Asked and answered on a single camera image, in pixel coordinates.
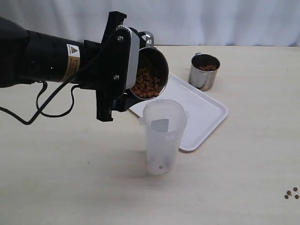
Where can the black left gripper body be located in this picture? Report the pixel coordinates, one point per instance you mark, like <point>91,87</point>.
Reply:
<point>107,74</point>

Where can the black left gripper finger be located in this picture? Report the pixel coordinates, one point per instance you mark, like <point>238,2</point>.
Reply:
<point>140,35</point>
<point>127,100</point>

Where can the steel mug with kibble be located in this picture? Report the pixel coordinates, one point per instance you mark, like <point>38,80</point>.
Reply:
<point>152,71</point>

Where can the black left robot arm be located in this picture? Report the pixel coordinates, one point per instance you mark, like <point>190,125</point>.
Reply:
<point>28,57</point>

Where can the clear plastic tall container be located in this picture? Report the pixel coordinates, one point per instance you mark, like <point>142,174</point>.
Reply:
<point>164,121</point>

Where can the steel mug far right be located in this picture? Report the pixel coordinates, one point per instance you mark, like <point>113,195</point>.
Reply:
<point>203,71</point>

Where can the white plastic tray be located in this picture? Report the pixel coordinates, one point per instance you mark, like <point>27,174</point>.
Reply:
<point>205,113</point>

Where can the white curtain backdrop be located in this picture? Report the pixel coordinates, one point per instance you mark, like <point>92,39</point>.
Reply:
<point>172,22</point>

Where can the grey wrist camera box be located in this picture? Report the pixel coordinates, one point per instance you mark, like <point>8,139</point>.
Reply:
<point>133,56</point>

